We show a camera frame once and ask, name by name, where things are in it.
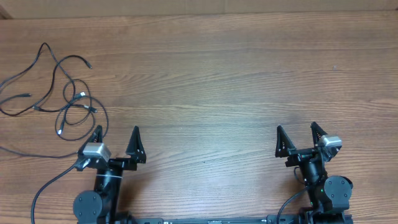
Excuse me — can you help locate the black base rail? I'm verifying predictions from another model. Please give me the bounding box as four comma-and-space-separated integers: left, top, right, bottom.
118, 211, 354, 224

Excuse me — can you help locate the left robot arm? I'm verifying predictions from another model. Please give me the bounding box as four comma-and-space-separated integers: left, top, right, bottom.
73, 125, 147, 224

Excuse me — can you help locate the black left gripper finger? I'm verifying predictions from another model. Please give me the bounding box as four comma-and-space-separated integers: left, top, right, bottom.
86, 125, 103, 143
126, 126, 147, 164

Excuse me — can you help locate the thin black USB-C cable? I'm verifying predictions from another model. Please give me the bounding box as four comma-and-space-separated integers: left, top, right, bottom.
0, 93, 80, 159

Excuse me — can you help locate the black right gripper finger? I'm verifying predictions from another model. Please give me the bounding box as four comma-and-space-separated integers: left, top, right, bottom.
275, 125, 296, 157
310, 121, 327, 145

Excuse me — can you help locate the thick black USB cable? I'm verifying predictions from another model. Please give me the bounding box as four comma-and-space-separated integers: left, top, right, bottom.
54, 78, 109, 142

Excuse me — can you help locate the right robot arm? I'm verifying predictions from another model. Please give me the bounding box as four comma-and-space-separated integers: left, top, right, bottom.
274, 122, 354, 224

